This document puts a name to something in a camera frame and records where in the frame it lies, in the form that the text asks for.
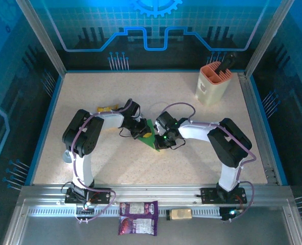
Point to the control board with led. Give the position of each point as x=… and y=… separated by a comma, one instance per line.
x=85, y=207
x=227, y=214

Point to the beige knife holder orange top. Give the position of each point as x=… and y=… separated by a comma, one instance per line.
x=212, y=90

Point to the green paper sheet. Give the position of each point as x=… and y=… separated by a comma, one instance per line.
x=149, y=143

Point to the long aluminium frame rail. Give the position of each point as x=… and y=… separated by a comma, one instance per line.
x=153, y=191

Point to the purple snack bag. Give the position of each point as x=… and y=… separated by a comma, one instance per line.
x=138, y=225
x=138, y=208

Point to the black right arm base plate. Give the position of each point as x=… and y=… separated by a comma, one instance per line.
x=209, y=195

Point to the aluminium frame post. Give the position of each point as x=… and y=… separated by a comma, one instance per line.
x=269, y=35
x=38, y=35

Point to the right control board with LED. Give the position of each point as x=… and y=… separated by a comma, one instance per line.
x=227, y=214

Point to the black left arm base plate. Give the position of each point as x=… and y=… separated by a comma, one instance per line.
x=102, y=195

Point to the small grey cup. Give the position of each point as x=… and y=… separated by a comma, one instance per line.
x=67, y=157

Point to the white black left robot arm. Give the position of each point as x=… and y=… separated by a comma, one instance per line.
x=110, y=121

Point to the short aluminium side rail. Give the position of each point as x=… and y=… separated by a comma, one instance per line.
x=253, y=107

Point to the left control board with LED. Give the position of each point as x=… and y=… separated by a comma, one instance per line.
x=85, y=207

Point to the tan block with black cap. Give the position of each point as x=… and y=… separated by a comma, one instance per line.
x=181, y=214

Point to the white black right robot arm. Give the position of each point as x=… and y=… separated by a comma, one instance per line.
x=194, y=131

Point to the yellow snack packet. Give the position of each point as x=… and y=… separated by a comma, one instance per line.
x=104, y=109

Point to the grey metal shelf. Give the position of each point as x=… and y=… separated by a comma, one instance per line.
x=217, y=232

